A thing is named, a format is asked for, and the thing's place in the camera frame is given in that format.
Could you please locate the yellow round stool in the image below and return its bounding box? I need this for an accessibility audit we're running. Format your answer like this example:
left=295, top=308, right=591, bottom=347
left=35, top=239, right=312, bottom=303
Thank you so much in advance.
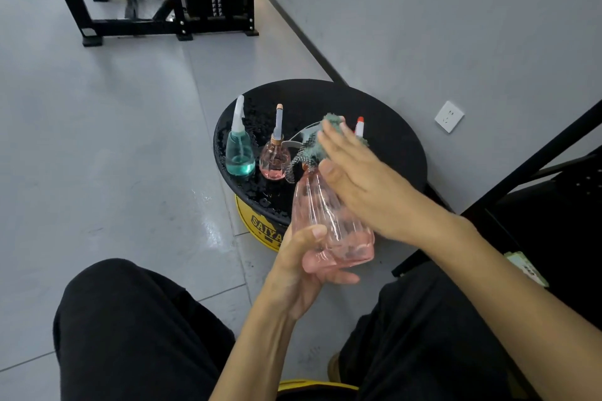
left=277, top=379, right=360, bottom=401

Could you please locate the yellow barrel base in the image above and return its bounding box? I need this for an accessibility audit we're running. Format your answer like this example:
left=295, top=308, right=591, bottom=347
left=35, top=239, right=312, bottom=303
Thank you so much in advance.
left=235, top=195, right=288, bottom=254

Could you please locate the person's right hand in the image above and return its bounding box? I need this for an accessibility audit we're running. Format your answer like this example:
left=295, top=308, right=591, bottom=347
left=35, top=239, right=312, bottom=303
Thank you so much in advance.
left=317, top=118, right=480, bottom=247

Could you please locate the person's left forearm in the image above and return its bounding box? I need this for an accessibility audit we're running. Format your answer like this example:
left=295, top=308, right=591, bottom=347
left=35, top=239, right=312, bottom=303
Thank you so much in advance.
left=209, top=292, right=304, bottom=401

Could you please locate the white wall socket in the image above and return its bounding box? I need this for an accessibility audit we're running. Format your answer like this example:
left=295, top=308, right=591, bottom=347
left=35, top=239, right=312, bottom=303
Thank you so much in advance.
left=434, top=100, right=465, bottom=134

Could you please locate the pink spray bottle grey nozzle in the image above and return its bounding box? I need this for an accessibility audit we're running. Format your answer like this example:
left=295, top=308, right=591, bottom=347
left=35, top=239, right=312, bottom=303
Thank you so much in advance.
left=282, top=122, right=376, bottom=274
left=259, top=103, right=292, bottom=180

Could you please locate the person's right forearm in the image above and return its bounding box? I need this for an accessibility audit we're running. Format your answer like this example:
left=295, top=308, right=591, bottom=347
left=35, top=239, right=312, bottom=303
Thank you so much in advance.
left=425, top=217, right=602, bottom=401

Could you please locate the round black table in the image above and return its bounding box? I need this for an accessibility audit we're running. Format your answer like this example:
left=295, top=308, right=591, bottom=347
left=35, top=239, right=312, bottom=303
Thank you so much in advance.
left=213, top=79, right=428, bottom=231

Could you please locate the person's light shoe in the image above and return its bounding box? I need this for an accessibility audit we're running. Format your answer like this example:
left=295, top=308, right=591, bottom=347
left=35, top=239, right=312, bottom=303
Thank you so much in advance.
left=327, top=352, right=345, bottom=386

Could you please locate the green spray bottle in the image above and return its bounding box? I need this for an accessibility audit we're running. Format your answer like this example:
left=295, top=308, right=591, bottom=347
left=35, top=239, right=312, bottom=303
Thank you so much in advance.
left=224, top=95, right=256, bottom=177

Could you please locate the person's left hand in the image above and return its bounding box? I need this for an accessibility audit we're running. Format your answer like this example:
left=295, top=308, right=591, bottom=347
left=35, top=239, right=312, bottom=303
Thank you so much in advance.
left=260, top=224, right=362, bottom=321

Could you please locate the black metal rack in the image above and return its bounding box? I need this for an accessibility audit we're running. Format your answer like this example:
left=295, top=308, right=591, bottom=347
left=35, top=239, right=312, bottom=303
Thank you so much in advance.
left=393, top=100, right=602, bottom=321

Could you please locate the green cleaning cloth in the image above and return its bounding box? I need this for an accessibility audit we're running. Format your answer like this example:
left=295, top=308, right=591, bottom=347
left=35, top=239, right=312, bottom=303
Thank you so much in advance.
left=284, top=113, right=370, bottom=184

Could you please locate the green white label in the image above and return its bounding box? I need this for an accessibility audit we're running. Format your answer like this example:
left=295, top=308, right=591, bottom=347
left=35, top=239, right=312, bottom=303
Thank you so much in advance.
left=504, top=251, right=550, bottom=289

